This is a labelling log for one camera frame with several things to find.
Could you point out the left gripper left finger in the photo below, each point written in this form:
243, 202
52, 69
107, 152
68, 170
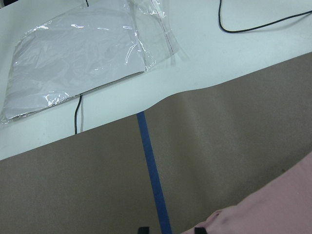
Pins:
143, 230

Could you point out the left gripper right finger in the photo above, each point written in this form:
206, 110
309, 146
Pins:
200, 230

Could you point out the clear plastic bag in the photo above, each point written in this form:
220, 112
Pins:
87, 47

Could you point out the pink Snoopy t-shirt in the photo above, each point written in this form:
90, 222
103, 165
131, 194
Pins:
282, 206

